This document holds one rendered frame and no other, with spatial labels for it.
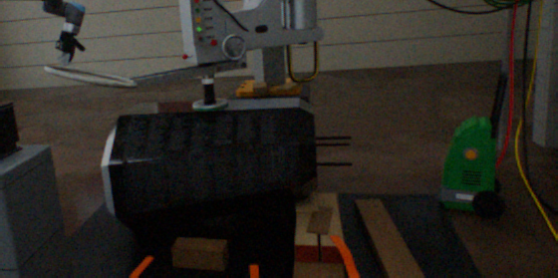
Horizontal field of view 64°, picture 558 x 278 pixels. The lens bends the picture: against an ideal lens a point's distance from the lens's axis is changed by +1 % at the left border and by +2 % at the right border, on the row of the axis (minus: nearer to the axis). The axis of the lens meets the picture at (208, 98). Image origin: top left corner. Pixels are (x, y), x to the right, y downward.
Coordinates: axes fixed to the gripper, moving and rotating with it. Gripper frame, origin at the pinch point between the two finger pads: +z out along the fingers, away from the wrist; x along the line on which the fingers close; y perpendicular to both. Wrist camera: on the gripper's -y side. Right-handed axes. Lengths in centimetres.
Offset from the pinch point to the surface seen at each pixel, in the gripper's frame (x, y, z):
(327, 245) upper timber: 149, -74, 47
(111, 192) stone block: 33, -30, 65
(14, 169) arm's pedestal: 54, 46, 42
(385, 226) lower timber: 159, -126, 38
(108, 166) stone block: 31, -24, 50
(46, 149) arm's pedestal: 41, 25, 37
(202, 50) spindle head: 61, -42, -31
